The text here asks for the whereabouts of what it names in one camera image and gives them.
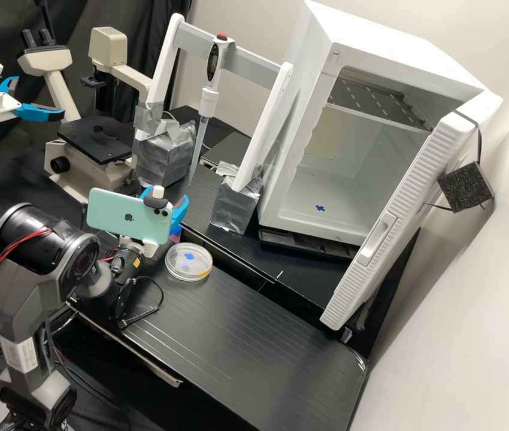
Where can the right wrist camera phone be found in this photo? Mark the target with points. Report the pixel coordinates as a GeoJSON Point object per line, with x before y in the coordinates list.
{"type": "Point", "coordinates": [124, 215]}

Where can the incubator door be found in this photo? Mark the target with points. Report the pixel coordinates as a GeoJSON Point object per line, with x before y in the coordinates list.
{"type": "Point", "coordinates": [398, 224]}

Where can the pipette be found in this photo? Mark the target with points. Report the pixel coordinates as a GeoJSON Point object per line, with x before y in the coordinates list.
{"type": "Point", "coordinates": [215, 60]}

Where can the white pipette stand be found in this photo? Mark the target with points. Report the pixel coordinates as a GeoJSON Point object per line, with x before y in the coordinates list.
{"type": "Point", "coordinates": [200, 47]}

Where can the cream microscope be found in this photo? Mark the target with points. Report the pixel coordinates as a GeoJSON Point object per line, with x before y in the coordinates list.
{"type": "Point", "coordinates": [97, 166]}

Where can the white incubator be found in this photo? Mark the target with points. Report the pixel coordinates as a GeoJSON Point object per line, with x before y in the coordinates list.
{"type": "Point", "coordinates": [371, 63]}

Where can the black tray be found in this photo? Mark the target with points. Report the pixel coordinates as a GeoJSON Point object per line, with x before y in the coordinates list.
{"type": "Point", "coordinates": [225, 150]}

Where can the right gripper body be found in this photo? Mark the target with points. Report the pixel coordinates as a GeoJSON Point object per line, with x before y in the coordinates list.
{"type": "Point", "coordinates": [147, 249]}

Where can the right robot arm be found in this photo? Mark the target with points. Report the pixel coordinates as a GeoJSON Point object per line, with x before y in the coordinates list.
{"type": "Point", "coordinates": [25, 287]}

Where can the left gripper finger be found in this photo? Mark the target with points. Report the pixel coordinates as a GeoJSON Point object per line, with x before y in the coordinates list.
{"type": "Point", "coordinates": [11, 81]}
{"type": "Point", "coordinates": [39, 113]}

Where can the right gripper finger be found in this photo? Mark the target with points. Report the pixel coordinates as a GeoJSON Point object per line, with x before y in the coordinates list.
{"type": "Point", "coordinates": [181, 207]}
{"type": "Point", "coordinates": [147, 194]}

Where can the petri dish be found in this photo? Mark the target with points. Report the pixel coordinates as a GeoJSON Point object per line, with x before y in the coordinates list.
{"type": "Point", "coordinates": [189, 261]}

